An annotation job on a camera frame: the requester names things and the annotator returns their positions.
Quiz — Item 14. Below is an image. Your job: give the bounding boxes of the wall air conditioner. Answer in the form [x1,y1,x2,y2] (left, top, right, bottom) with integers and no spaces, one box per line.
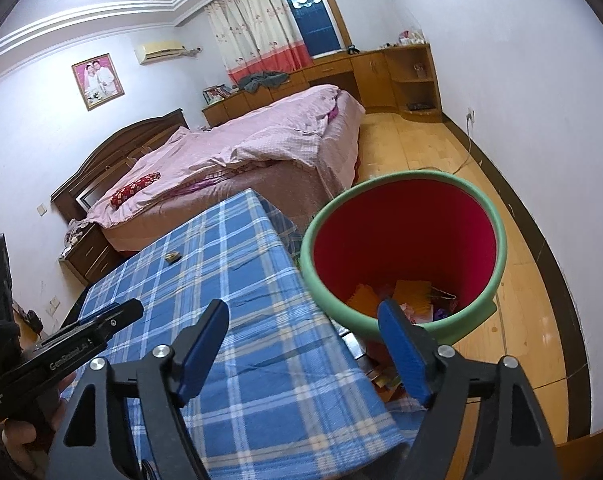
[134,39,188,66]

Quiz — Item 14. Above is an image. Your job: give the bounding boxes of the blue plaid tablecloth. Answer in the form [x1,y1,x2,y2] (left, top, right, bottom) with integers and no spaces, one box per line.
[61,188,422,480]

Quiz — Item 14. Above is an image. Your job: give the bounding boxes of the cream and red curtain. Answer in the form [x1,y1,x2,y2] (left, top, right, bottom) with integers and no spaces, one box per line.
[204,0,315,86]

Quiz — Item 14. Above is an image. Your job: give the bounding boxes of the grey crumpled clothing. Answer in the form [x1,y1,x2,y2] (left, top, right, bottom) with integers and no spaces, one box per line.
[238,72,289,93]

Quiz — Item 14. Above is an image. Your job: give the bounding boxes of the framed wedding photo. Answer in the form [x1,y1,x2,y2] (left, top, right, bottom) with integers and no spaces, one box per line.
[71,52,125,112]

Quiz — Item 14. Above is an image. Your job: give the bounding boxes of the red bin with green rim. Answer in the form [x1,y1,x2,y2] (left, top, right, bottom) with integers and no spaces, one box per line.
[298,170,507,361]

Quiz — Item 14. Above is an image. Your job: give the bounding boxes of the thin floor cable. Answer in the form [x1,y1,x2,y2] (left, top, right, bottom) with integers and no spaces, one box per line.
[416,120,475,173]

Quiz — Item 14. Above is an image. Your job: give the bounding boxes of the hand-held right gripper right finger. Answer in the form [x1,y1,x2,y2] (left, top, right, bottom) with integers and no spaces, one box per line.
[376,298,555,480]

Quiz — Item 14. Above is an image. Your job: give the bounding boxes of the dark wooden headboard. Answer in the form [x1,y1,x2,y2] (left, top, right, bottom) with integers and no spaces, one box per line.
[50,107,189,218]

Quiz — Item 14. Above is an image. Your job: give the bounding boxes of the person's left hand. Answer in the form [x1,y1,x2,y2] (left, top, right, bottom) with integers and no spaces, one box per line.
[4,372,79,476]

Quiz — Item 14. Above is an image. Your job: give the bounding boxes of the clutter of small cloths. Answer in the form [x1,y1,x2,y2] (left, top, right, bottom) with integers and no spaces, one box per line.
[64,217,94,251]

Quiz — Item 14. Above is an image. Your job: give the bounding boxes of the window with wooden frame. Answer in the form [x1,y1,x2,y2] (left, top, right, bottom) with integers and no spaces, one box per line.
[274,0,352,58]

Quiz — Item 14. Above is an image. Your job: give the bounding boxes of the fallen paper scraps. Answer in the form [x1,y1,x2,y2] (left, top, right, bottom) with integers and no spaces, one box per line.
[369,360,417,403]

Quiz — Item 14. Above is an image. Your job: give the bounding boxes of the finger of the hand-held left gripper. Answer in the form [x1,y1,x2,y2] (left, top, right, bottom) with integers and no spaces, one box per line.
[78,302,121,324]
[78,299,144,341]

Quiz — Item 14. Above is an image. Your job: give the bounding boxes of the pile of mixed wrappers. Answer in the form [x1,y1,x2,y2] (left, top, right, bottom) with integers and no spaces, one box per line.
[349,279,462,326]

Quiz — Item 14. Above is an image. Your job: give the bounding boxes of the red floral pillow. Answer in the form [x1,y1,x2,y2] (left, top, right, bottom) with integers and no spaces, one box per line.
[110,171,161,207]

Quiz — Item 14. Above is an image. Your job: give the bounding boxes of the wooden corner shelf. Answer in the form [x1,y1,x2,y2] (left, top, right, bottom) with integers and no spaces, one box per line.
[384,42,442,122]

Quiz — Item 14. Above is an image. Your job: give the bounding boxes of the white framed panel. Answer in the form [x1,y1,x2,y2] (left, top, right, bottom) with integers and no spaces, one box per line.
[76,185,102,211]

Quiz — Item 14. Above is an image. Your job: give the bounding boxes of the bed with pink skirt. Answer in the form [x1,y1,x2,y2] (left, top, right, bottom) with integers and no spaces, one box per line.
[98,92,367,256]

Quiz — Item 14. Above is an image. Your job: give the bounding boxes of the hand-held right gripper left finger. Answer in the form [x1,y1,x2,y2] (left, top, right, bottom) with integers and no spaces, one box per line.
[48,298,231,480]

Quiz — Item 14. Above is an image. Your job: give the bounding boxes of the long wooden cabinet desk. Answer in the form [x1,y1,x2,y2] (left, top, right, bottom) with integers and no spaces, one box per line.
[201,47,397,128]

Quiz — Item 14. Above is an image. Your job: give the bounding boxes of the dark wooden nightstand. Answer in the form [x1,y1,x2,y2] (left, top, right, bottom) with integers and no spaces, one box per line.
[58,222,124,286]

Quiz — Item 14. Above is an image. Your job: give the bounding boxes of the row of books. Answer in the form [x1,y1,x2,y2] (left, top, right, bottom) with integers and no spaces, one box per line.
[202,85,232,106]

